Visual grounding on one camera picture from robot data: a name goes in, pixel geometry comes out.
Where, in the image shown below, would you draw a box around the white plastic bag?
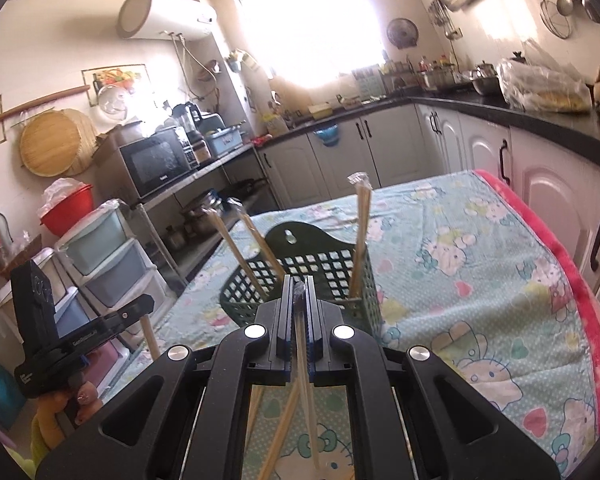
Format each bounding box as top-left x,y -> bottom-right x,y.
42,177 -> 86,206

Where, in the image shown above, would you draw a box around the red plastic basin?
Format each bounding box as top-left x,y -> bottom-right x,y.
39,184 -> 95,237

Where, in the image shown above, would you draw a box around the black blender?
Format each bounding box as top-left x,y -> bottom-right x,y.
172,102 -> 212,165

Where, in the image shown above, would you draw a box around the fruit wall picture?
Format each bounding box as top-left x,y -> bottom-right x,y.
81,63 -> 148,107

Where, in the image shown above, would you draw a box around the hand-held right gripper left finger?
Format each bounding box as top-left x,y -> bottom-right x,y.
35,274 -> 299,480

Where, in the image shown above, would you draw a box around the white lower kitchen cabinets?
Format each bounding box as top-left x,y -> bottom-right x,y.
256,101 -> 600,313

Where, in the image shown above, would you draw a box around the round bamboo tray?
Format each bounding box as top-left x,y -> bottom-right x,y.
19,108 -> 99,177

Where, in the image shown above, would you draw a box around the clear plastic food bag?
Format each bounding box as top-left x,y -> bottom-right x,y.
496,55 -> 594,114

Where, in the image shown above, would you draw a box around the black kitchen countertop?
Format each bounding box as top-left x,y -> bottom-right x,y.
252,92 -> 600,181

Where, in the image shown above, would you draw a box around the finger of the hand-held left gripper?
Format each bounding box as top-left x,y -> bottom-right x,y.
55,296 -> 156,356

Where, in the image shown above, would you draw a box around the black microwave oven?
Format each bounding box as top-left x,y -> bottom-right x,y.
118,126 -> 195,199

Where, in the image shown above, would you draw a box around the condiment rack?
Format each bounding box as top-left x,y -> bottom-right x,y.
380,52 -> 458,95

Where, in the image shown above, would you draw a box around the steel pot with lid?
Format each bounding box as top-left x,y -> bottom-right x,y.
470,61 -> 502,97

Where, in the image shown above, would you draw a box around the blue pink plastic drawer tower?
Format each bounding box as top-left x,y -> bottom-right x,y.
27,247 -> 131,398

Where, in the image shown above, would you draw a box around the kitchen window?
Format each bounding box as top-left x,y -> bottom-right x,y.
232,0 -> 398,88

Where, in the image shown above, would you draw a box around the teal grey plastic drawer tower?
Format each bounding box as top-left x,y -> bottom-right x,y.
55,200 -> 173,308

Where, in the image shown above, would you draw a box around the teal cartoon printed tablecloth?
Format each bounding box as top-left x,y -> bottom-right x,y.
100,170 -> 600,480

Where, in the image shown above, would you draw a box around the person's left hand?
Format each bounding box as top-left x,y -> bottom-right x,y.
39,379 -> 101,448

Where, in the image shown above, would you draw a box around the green plastic utensil basket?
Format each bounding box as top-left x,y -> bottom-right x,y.
219,221 -> 384,343

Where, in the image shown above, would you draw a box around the round clear lid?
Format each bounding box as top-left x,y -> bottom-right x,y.
96,82 -> 132,122

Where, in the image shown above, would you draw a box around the wire mesh strainer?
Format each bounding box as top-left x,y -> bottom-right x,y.
536,0 -> 574,41

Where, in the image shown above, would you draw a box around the long wooden pole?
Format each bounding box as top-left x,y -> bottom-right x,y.
0,85 -> 91,133

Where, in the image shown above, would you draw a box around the small round wall fan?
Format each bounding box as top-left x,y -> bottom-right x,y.
386,17 -> 420,50

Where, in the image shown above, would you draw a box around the grey blue knife block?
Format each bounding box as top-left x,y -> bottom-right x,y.
355,65 -> 386,101

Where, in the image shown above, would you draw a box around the black frying pan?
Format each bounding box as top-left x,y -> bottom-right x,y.
224,177 -> 269,200

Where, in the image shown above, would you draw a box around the white water heater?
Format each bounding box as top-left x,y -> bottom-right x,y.
118,0 -> 219,42

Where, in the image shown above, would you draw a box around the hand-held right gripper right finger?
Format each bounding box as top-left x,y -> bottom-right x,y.
305,274 -> 563,480

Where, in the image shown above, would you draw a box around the metal shelf rack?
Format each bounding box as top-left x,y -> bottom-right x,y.
130,142 -> 270,293

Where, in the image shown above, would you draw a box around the light blue container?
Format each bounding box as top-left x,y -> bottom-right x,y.
205,127 -> 247,157

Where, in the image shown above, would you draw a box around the small hanging utensil set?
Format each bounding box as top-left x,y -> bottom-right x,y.
426,0 -> 463,42

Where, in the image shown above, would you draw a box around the stacked steel pot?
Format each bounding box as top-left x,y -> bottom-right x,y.
181,189 -> 231,237

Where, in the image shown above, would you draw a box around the pink blanket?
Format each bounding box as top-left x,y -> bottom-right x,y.
472,169 -> 600,441

